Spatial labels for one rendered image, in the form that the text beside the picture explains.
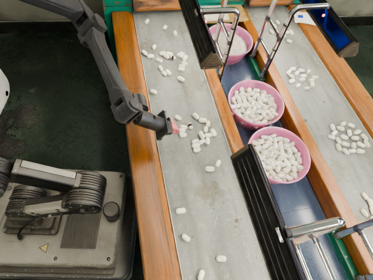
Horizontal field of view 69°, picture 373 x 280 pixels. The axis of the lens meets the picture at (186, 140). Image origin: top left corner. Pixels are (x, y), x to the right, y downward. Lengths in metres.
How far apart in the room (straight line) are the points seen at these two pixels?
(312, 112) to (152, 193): 0.86
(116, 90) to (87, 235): 0.67
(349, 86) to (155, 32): 1.06
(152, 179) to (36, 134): 1.32
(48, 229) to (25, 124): 1.12
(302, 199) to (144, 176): 0.66
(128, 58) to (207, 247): 0.95
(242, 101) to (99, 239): 0.90
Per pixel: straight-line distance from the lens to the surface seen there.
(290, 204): 1.22
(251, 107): 1.34
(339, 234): 1.19
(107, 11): 1.73
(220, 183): 1.08
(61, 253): 1.32
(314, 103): 1.48
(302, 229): 0.69
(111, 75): 0.97
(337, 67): 1.70
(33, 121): 2.27
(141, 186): 1.02
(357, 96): 1.61
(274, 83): 1.44
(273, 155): 1.22
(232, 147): 1.14
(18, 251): 1.38
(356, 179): 1.34
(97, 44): 1.06
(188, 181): 1.06
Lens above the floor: 1.72
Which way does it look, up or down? 58 degrees down
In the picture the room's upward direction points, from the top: 10 degrees clockwise
